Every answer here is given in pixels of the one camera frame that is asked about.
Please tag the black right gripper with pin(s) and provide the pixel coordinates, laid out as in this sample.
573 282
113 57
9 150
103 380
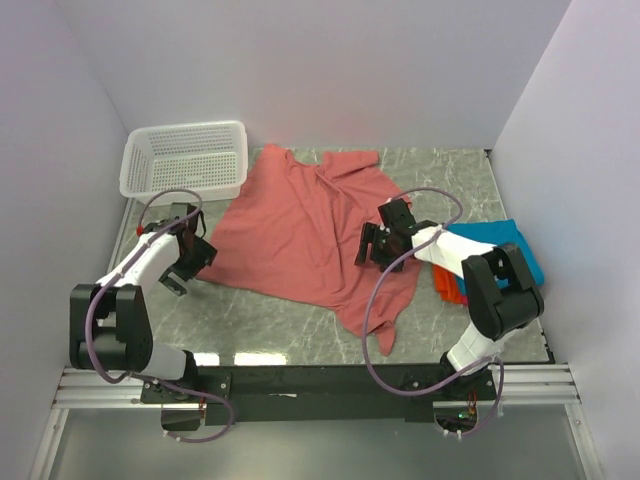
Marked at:
372 233

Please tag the orange folded t shirt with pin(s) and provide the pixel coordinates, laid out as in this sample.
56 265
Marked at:
445 284

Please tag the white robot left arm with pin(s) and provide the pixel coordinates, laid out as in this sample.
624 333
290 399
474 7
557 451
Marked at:
110 328

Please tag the blue folded t shirt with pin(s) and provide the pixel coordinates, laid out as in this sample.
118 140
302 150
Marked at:
498 233

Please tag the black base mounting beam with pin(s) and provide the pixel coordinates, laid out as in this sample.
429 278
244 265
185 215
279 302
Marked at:
260 408

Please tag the salmon pink t shirt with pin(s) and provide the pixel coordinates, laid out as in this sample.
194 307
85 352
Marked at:
293 233

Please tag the white perforated plastic basket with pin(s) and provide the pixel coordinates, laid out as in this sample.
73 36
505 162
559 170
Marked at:
209 158

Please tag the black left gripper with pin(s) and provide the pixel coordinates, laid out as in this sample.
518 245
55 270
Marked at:
204 254

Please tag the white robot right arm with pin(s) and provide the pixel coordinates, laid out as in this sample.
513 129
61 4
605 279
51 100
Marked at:
491 264

